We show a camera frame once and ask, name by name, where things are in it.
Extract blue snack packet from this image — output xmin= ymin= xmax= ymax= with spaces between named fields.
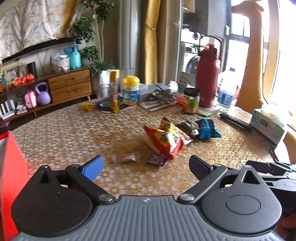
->
xmin=194 ymin=118 xmax=221 ymax=140

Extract black snack packet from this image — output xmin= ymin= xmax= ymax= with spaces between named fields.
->
xmin=177 ymin=121 xmax=199 ymax=141

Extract red yellow chip bag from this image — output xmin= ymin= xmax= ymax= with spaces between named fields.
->
xmin=144 ymin=118 xmax=193 ymax=160

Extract purple candy packet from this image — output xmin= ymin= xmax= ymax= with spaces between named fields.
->
xmin=146 ymin=154 xmax=168 ymax=166

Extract tissue box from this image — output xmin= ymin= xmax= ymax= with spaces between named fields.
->
xmin=250 ymin=109 xmax=286 ymax=145

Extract black remote control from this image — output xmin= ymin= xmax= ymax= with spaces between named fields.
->
xmin=219 ymin=113 xmax=252 ymax=133

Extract green edged coaster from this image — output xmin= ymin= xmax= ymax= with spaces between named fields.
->
xmin=196 ymin=107 xmax=218 ymax=117

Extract red storage box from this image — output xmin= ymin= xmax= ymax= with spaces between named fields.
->
xmin=1 ymin=132 xmax=29 ymax=240

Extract yellow crumpled wrapper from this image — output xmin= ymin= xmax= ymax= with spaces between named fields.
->
xmin=81 ymin=102 xmax=96 ymax=113

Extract dark round plate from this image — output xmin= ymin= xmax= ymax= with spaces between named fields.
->
xmin=97 ymin=97 xmax=128 ymax=113

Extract glass jar black lid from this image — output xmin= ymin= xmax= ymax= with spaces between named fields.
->
xmin=182 ymin=88 xmax=200 ymax=114

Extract purple kettlebell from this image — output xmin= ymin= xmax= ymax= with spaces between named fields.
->
xmin=35 ymin=82 xmax=51 ymax=105

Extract pink small bag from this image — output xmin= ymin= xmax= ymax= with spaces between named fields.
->
xmin=24 ymin=89 xmax=37 ymax=109

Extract white box with label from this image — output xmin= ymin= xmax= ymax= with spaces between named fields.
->
xmin=177 ymin=72 xmax=195 ymax=93

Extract clear plastic water bottle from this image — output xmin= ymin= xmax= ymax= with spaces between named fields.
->
xmin=217 ymin=67 xmax=237 ymax=108

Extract stack of books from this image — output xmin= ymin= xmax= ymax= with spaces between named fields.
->
xmin=138 ymin=83 xmax=176 ymax=112

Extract wooden tv cabinet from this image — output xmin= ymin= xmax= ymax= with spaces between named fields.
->
xmin=1 ymin=66 xmax=94 ymax=124

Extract yellow lid white bottle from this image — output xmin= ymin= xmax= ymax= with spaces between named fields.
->
xmin=122 ymin=75 xmax=140 ymax=105

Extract dark red thermos bottle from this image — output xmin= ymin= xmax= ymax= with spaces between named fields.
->
xmin=195 ymin=35 xmax=223 ymax=108

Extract clear plastic bag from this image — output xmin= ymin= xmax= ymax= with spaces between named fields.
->
xmin=51 ymin=53 xmax=70 ymax=73

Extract red ornaments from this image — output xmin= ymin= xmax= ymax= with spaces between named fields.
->
xmin=8 ymin=73 xmax=35 ymax=89

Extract black speaker cylinder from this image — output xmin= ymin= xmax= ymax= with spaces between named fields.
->
xmin=27 ymin=62 xmax=38 ymax=78

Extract washing machine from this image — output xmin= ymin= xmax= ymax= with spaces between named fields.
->
xmin=181 ymin=42 xmax=200 ymax=87

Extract teal spray bottle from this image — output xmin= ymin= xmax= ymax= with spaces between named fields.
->
xmin=64 ymin=47 xmax=81 ymax=69

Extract potted green tree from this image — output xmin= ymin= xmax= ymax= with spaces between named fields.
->
xmin=72 ymin=0 xmax=114 ymax=76

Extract floral cloth cover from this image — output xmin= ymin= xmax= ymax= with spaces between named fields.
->
xmin=1 ymin=1 xmax=81 ymax=60

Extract white air conditioner column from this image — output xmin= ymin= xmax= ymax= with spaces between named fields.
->
xmin=118 ymin=0 xmax=142 ymax=78

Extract yellow curtain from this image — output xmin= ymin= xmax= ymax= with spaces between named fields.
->
xmin=143 ymin=0 xmax=161 ymax=85

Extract picture frame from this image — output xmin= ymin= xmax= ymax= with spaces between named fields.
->
xmin=4 ymin=63 xmax=23 ymax=83

